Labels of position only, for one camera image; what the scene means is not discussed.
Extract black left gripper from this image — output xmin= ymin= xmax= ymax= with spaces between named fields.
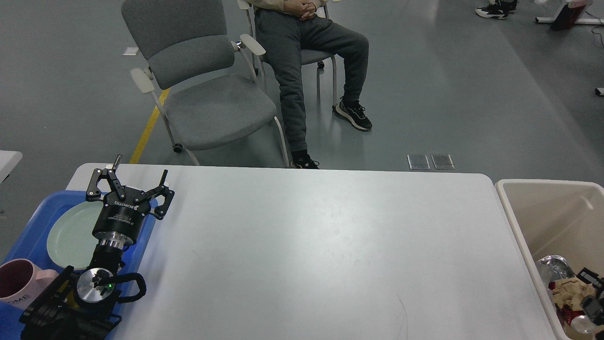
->
xmin=85 ymin=154 xmax=175 ymax=247

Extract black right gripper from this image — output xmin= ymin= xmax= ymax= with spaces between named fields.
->
xmin=577 ymin=267 xmax=604 ymax=326

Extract brown paper ball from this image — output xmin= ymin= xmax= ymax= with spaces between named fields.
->
xmin=548 ymin=277 xmax=596 ymax=311

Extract aluminium foil sheet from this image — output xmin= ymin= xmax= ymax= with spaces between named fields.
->
xmin=535 ymin=255 xmax=576 ymax=290

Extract crushed red can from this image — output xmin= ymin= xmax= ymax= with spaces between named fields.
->
xmin=556 ymin=307 xmax=601 ymax=340

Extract light green plate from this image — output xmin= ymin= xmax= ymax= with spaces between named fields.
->
xmin=47 ymin=202 xmax=103 ymax=270

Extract pink mug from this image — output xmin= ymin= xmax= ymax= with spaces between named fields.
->
xmin=0 ymin=258 xmax=59 ymax=310

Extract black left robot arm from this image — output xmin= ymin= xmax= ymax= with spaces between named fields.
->
xmin=19 ymin=155 xmax=175 ymax=340

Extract beige plastic bin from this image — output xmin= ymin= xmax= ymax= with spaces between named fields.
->
xmin=495 ymin=179 xmax=604 ymax=340

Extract white side table corner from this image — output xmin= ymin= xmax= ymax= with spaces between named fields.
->
xmin=0 ymin=150 xmax=23 ymax=183

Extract empty grey chair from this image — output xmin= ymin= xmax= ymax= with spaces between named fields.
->
xmin=121 ymin=0 xmax=289 ymax=167

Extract metal floor plates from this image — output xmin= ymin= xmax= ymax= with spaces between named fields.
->
xmin=406 ymin=153 xmax=456 ymax=170

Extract seated person grey trousers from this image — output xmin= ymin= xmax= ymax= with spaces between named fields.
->
xmin=250 ymin=0 xmax=373 ymax=170

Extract occupied grey chair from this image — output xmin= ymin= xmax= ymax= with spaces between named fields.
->
xmin=237 ymin=0 xmax=338 ymax=109

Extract white stand base far right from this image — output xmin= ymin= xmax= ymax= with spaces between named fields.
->
xmin=535 ymin=0 xmax=604 ymax=32

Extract dark shoes at right edge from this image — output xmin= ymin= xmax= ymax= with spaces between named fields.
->
xmin=475 ymin=0 xmax=518 ymax=19

